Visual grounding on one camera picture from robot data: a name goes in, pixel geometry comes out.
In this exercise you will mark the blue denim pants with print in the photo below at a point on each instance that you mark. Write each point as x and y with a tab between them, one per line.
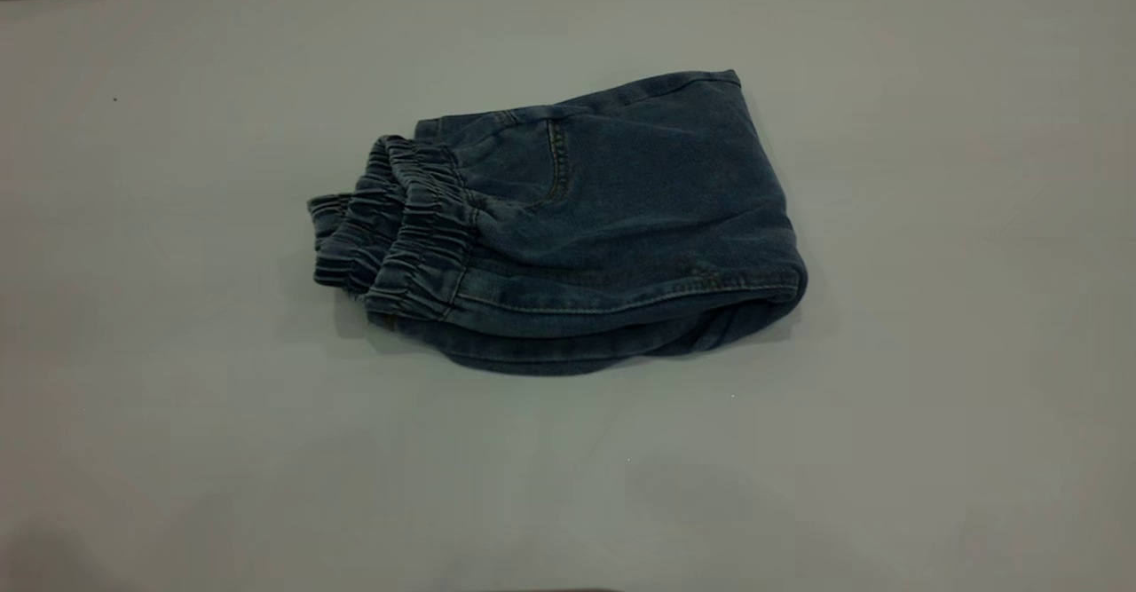
621	219

